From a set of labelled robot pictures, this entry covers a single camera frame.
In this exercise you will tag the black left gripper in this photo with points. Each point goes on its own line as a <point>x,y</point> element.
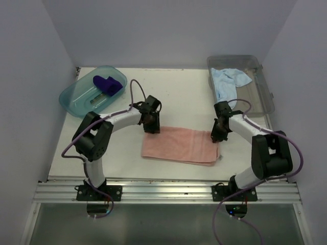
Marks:
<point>155,126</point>

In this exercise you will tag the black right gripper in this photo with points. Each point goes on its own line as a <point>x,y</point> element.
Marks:
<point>215,137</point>

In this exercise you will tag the pink towel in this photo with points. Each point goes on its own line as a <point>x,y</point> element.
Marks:
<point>181,145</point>

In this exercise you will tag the dark purple towel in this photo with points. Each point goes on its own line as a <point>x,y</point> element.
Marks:
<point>108,86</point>

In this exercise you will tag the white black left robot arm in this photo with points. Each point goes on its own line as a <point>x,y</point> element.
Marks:
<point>92,137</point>

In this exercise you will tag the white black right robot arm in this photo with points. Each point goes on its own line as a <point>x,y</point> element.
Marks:
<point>270,154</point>

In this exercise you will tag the light blue towel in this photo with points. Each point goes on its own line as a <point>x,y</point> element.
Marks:
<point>226,81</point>

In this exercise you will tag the clear grey plastic bin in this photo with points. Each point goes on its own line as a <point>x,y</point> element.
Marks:
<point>256,92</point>

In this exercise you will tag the teal plastic tub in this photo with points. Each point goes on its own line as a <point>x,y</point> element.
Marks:
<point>83,96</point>

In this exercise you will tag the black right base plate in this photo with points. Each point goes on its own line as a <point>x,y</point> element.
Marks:
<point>221,191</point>

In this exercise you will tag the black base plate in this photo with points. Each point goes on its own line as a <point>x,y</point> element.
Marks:
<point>221,191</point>
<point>86,193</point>

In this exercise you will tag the aluminium mounting rail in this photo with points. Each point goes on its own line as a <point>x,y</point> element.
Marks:
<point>167,192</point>

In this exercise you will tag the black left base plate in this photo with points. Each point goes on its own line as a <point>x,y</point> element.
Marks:
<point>86,193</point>

